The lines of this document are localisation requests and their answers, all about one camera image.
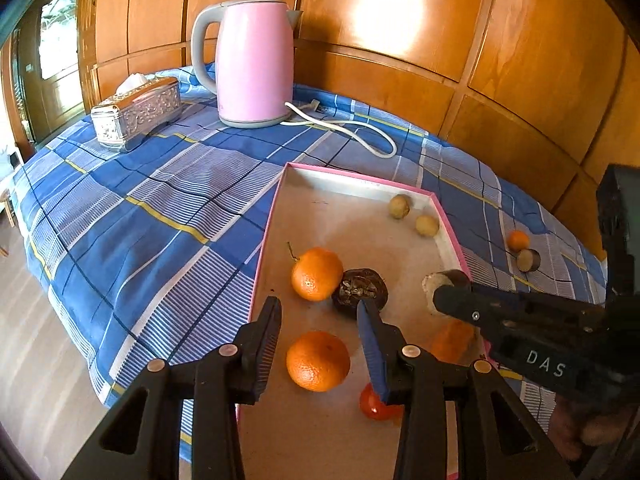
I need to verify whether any silver embossed tissue box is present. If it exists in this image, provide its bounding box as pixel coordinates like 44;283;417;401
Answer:
91;74;182;154

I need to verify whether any orange carrot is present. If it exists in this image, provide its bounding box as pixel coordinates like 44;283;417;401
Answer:
429;320;484;364

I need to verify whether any person's right hand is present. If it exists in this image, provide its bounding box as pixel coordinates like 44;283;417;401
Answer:
547;395;632;462

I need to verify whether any dark eggplant piece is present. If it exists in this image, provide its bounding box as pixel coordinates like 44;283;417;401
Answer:
421;269;472;316

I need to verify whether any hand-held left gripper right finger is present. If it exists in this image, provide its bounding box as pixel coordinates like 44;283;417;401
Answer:
356;299;576;480

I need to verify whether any blue checked tablecloth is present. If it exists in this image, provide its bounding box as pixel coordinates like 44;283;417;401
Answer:
10;64;609;464

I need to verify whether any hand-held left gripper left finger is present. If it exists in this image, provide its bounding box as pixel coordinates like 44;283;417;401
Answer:
62;296;283;480

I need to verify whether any red tomato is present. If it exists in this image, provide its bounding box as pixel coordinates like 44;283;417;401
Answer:
359;382;405;421

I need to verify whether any pink electric kettle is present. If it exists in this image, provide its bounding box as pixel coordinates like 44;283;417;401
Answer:
191;1;304;129

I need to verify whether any white kettle power cable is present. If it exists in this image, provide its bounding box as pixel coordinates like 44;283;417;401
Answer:
280;99;399;160

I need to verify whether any orange mandarin with stem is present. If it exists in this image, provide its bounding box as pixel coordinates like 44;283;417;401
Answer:
287;242;345;303

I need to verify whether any dark brown wrinkled fruit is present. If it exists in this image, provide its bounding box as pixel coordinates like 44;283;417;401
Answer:
331;269;389;314

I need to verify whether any pink-rimmed cardboard tray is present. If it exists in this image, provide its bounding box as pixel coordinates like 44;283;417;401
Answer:
234;162;493;480

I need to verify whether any wooden glazed door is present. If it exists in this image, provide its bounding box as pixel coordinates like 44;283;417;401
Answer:
10;0;87;144

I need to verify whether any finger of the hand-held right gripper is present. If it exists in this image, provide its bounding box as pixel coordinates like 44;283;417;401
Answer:
432;282;609;335

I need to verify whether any dark eggplant slice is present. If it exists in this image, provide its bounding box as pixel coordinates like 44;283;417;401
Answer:
516;248;542;274

